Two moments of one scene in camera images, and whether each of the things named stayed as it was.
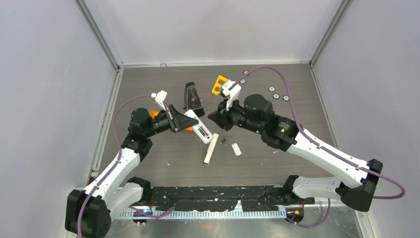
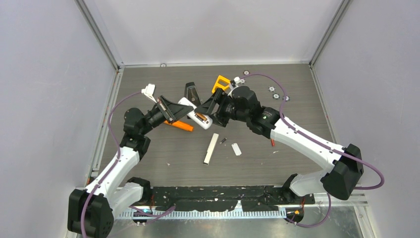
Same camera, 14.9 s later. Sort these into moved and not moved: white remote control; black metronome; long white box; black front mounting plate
Moved: white remote control
Not moved: black metronome; long white box; black front mounting plate
